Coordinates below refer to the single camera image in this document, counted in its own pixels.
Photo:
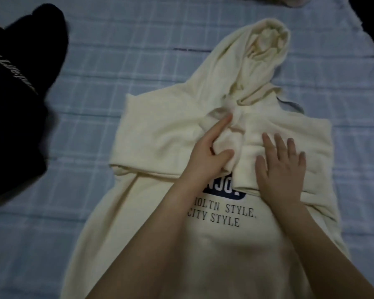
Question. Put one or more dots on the person's right hand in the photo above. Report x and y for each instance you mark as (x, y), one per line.
(282, 177)

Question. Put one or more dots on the person's left hand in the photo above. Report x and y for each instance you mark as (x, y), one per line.
(202, 165)

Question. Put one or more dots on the cream printed hoodie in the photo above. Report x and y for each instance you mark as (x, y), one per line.
(159, 127)

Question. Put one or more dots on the bed with blue plaid sheet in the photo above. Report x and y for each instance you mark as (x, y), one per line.
(127, 43)

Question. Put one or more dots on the black hoodie with white lettering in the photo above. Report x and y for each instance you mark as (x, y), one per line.
(12, 121)

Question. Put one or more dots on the person's left forearm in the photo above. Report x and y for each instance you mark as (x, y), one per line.
(149, 246)

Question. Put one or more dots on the person's right forearm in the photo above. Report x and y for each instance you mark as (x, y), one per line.
(324, 255)

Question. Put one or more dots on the pinkish crumpled blanket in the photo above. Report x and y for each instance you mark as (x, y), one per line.
(296, 1)

